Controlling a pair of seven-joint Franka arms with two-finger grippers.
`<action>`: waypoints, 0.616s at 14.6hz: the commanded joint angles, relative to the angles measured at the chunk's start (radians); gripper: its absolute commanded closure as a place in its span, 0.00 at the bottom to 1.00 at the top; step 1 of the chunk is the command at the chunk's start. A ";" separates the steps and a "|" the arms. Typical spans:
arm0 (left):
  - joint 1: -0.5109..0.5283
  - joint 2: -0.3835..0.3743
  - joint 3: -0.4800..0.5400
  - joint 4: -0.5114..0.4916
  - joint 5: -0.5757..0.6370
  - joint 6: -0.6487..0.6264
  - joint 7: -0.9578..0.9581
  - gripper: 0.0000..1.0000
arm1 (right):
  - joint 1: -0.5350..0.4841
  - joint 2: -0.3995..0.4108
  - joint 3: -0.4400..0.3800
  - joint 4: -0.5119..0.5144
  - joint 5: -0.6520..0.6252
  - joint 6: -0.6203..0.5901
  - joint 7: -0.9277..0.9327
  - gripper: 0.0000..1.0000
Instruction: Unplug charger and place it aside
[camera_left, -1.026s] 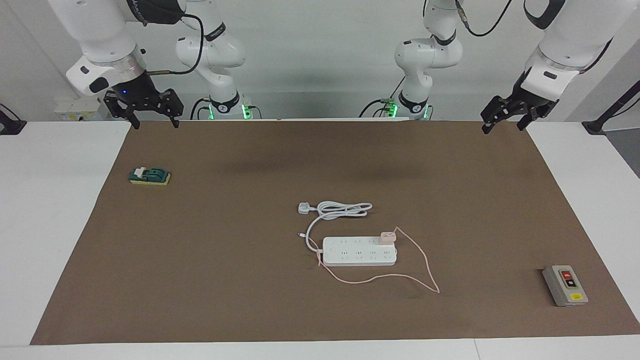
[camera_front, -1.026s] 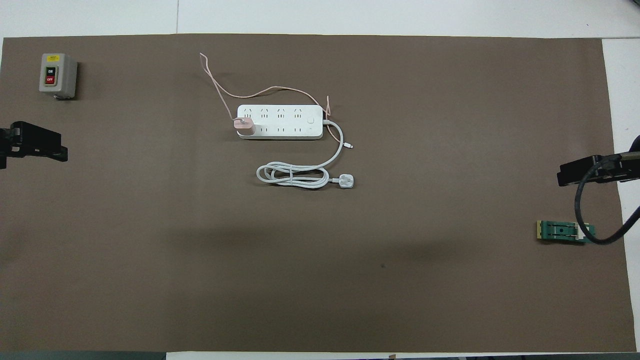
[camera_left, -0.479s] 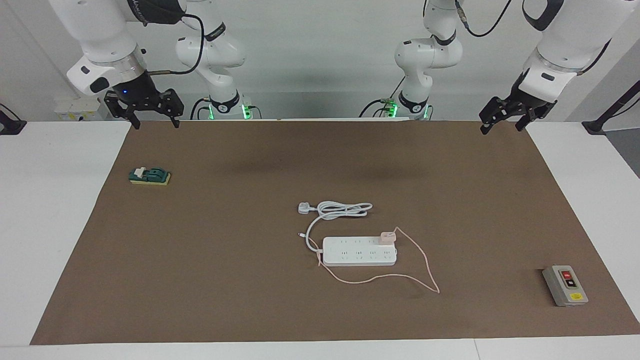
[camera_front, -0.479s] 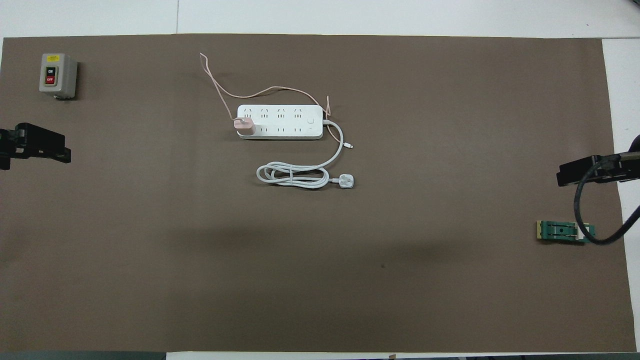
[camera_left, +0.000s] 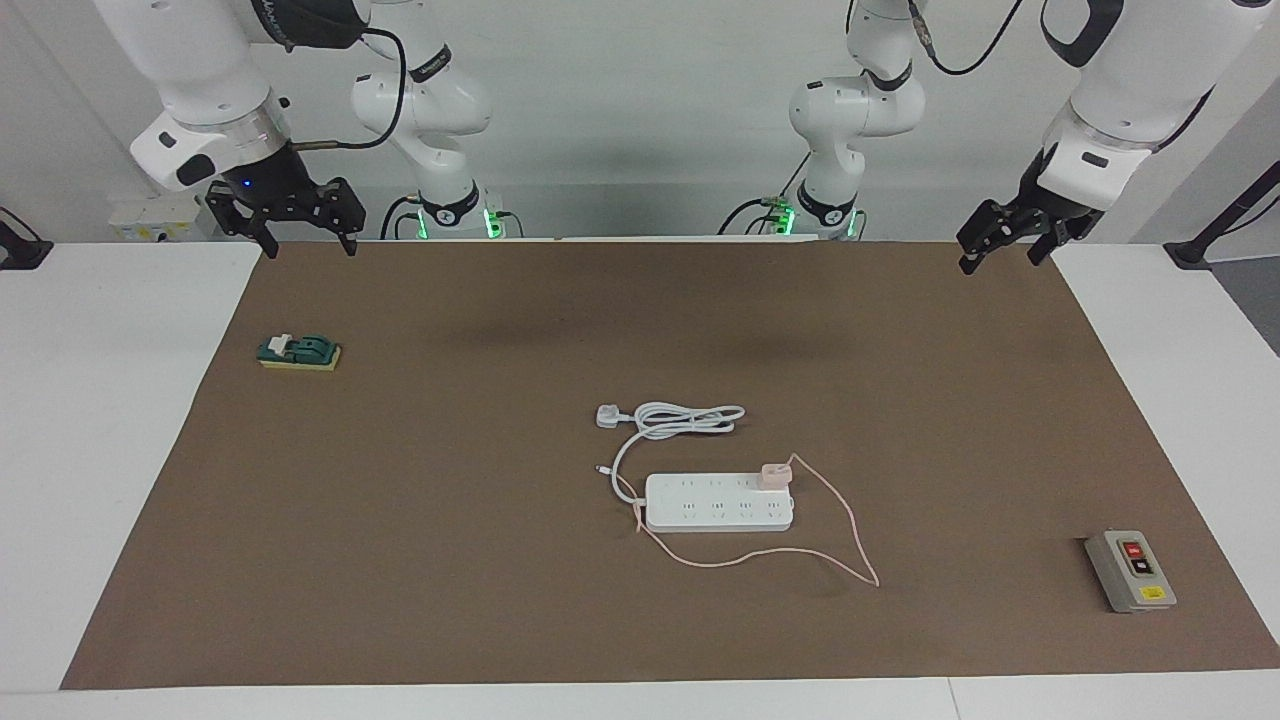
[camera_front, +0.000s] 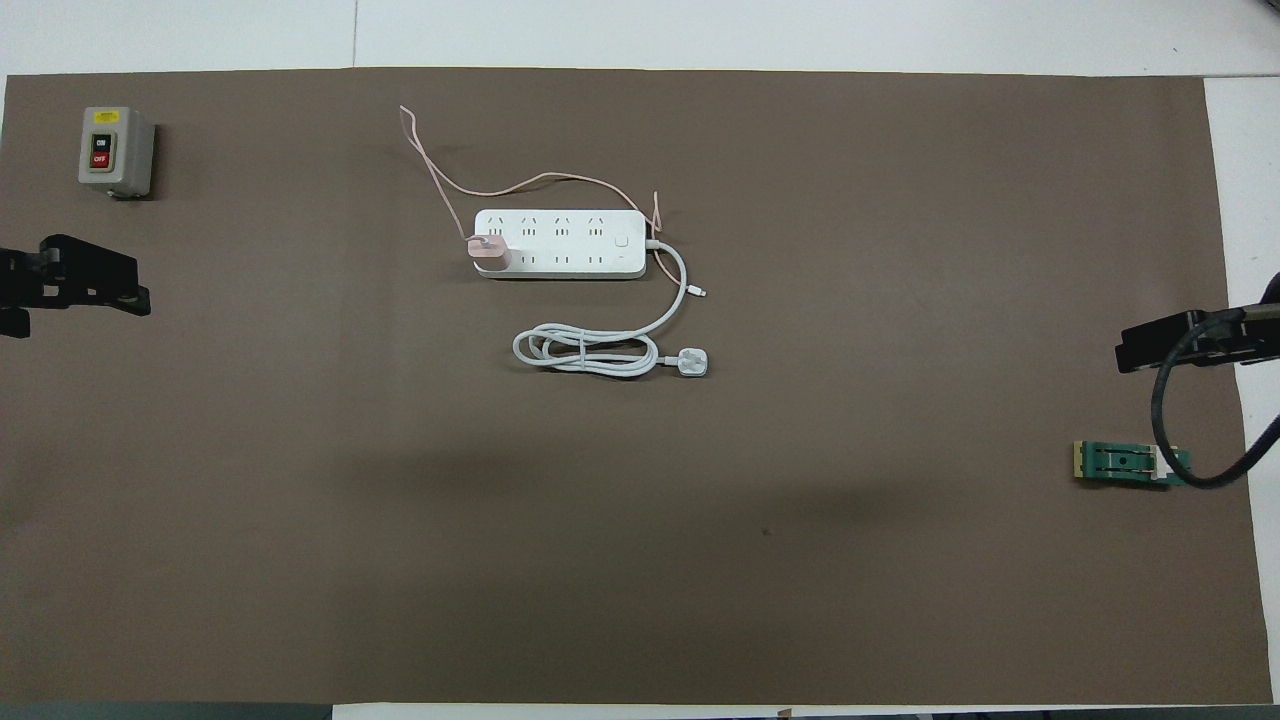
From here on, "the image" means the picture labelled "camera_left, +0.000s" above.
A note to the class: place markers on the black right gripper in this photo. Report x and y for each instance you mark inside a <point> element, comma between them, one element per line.
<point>280,195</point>

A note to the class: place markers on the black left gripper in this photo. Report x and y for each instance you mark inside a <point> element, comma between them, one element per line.
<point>1040,215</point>

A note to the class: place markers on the brown table mat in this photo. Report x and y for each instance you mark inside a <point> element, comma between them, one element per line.
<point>450,560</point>

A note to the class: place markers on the pink charger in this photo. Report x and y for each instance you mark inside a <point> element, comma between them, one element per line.
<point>777,474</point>

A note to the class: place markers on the green knife switch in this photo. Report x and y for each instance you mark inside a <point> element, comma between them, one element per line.
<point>305,350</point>

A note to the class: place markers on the grey push button box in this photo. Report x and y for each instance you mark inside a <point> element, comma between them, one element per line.
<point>1125,575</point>

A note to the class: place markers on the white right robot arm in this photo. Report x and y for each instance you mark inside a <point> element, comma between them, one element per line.
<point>200,70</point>

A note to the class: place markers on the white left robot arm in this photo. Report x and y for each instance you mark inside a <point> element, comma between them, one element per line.
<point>1130,90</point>

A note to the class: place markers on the white wall socket box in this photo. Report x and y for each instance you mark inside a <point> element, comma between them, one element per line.
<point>150,218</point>

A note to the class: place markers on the black clamp bracket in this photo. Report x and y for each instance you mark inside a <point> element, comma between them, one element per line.
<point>18,250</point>

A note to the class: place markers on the white power strip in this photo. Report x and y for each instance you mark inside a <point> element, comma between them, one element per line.
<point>700,505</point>

